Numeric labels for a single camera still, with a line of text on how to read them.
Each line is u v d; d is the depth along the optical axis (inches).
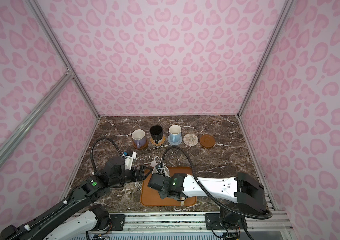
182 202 28.9
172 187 20.8
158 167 27.0
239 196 16.1
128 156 27.1
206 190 17.7
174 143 40.4
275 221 28.9
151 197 32.6
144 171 26.1
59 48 32.3
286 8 27.3
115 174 22.4
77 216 23.1
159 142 39.3
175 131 40.3
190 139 40.9
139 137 40.2
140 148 38.8
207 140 40.8
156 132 39.3
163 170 26.6
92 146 40.7
